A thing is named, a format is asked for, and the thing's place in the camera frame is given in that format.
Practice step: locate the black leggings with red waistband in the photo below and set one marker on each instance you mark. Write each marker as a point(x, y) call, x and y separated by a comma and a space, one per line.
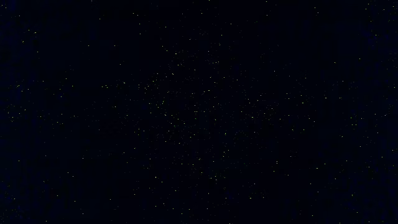
point(198, 111)

